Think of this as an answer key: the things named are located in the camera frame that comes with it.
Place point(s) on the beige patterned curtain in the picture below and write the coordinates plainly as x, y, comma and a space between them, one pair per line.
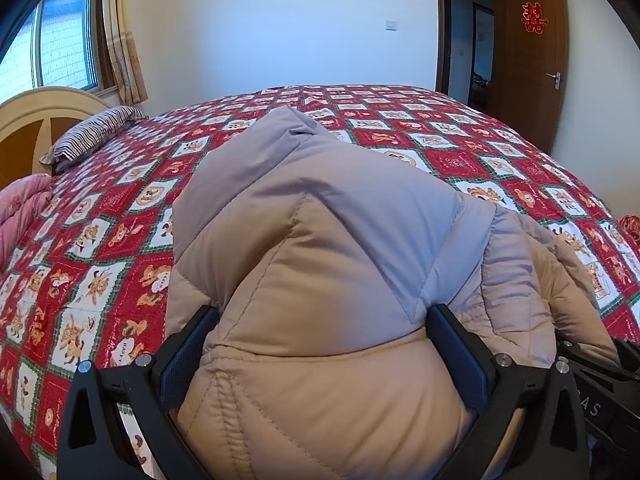
125, 50

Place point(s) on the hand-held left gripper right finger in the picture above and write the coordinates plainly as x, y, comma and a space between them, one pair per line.
457, 355

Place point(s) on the red printed patchwork blanket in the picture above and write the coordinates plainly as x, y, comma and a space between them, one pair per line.
100, 220

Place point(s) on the cream wooden headboard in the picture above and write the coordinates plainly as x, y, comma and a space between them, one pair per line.
30, 110

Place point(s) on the brown wooden door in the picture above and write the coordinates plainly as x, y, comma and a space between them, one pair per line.
520, 90

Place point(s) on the pink quilt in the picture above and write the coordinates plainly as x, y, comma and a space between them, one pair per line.
20, 210

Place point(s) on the striped pillow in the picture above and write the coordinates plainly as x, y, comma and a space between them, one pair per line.
90, 135

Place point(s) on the red paper door decoration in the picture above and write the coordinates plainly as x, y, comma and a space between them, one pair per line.
533, 17

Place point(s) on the white wall switch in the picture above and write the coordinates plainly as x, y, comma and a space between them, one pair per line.
391, 24

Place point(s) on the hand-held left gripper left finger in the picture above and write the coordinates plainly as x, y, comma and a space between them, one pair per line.
180, 360

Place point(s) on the window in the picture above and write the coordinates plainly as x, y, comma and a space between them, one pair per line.
65, 45

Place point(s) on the beige puffer jacket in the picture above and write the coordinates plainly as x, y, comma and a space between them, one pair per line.
325, 260

